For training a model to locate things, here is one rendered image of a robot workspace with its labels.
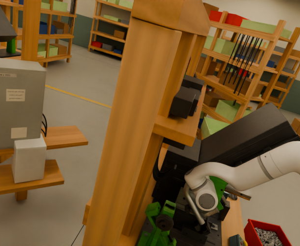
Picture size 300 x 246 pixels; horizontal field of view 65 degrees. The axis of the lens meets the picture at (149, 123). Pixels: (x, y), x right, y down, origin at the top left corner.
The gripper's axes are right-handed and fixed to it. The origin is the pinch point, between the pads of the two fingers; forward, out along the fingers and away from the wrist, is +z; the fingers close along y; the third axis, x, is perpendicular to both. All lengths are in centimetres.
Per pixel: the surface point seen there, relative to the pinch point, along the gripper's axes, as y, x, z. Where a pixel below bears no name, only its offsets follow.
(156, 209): 1.1, 21.9, -24.5
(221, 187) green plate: -9.8, -5.7, 2.8
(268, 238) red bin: -56, -18, 25
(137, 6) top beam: 56, -8, -77
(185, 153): 12.0, 4.7, 11.7
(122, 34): 405, 127, 804
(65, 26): 383, 220, 505
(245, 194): -22.4, -15.7, 14.7
